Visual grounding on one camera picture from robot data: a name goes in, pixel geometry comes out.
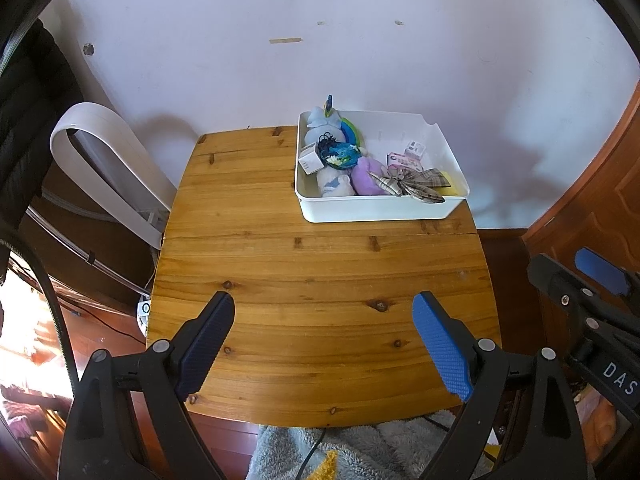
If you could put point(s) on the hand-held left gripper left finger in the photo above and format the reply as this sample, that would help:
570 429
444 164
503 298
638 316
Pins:
207 347

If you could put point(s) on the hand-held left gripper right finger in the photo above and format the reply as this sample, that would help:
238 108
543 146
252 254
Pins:
445 345

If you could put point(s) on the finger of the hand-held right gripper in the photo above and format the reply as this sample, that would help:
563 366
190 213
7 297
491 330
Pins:
557 285
600 270

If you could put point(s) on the white plastic bin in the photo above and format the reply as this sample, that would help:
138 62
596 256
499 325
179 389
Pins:
380 210

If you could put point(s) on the plaid fabric bow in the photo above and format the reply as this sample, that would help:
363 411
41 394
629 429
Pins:
410 185

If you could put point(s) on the purple plush toy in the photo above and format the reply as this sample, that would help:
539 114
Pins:
364 176

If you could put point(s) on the pink packet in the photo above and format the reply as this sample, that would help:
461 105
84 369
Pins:
402 159

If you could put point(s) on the small white box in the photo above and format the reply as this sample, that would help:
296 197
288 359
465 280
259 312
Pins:
310 160
415 148

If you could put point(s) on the blue patterned pouch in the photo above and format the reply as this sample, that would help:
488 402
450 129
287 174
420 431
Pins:
345 155

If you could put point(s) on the grey unicorn plush toy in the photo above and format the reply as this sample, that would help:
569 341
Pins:
317 120

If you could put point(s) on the orange cloth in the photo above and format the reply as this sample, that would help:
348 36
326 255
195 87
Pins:
600 415

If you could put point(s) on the brown wooden door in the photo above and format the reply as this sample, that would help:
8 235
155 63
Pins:
600 200

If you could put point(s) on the brown wooden baseboard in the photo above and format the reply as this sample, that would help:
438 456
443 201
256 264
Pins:
500 245

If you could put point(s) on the white power strip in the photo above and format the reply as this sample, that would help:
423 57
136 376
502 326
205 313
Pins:
144 310

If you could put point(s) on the grey fluffy rug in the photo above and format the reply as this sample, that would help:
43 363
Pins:
360 440

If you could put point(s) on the yellow sponge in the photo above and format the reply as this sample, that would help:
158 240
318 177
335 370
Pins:
452 191

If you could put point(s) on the clear plastic tube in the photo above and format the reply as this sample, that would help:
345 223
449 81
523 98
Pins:
90 259

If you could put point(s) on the yellow plush piece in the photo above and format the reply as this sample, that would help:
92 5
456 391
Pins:
325 467

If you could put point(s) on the pink cloth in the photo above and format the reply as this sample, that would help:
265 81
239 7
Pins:
22 415

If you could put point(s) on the black jacket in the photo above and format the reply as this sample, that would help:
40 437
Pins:
30 110

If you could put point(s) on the white curved plastic frame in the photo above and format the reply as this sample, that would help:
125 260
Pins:
100 120

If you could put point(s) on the beige wall tape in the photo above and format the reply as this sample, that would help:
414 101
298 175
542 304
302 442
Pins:
286 40

